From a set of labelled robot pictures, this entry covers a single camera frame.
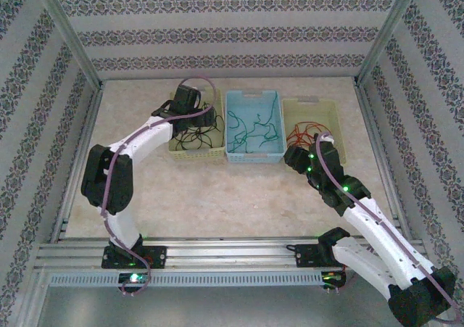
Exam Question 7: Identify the controller board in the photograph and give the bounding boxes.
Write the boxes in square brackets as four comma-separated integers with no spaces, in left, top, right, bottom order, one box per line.
[323,271,347,288]
[118,272,149,287]

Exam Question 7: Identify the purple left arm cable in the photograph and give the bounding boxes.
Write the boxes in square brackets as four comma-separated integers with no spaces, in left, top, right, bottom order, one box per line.
[100,77,222,299]

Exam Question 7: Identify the thin green cable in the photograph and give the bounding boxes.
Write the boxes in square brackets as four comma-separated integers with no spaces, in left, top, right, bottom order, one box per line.
[228,111,262,154]
[253,91,282,150]

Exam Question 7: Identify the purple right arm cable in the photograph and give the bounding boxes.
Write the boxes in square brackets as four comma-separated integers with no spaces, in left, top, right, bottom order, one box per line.
[315,133,460,327]

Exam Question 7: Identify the thin black cable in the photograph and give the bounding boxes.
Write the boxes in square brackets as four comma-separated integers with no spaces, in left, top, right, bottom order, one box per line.
[173,123,215,152]
[191,102,225,149]

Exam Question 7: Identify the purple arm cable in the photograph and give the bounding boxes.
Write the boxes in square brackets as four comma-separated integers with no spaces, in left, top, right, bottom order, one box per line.
[315,133,460,327]
[100,77,222,299]

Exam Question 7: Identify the left controller board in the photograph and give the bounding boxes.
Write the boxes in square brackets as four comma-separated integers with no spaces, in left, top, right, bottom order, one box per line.
[118,272,149,287]

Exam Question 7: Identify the aluminium frame post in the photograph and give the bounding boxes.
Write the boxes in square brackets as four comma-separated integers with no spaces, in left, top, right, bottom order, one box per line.
[357,0,427,87]
[30,0,106,91]

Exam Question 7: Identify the pale yellow plastic bin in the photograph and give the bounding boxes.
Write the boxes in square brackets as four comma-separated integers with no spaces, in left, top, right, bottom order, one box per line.
[167,87,226,162]
[281,98,348,165]

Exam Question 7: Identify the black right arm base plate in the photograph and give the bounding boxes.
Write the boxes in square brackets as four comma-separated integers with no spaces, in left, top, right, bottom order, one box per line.
[295,244,362,269]

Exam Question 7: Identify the right controller board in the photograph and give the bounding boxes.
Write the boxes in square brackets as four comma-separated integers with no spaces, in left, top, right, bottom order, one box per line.
[323,271,347,288]

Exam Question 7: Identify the grey metal panel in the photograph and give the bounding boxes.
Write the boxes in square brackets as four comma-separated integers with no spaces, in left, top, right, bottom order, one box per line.
[36,286,399,327]

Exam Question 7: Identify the grey slotted cable duct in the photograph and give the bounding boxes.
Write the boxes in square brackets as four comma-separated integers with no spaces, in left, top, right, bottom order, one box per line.
[49,271,323,288]

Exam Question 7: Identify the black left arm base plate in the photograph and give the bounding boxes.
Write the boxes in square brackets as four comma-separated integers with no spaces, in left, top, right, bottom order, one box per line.
[101,246,168,270]

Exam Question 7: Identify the aluminium mounting rail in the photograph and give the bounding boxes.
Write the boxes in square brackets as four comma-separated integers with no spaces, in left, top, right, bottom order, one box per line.
[34,236,427,272]

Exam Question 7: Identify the light blue plastic bin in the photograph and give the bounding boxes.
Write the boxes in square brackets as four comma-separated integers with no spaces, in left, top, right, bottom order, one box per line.
[224,90,286,164]

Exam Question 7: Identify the aluminium side rail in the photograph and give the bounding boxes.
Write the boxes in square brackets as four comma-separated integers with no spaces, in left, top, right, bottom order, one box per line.
[353,80,416,243]
[49,82,106,244]

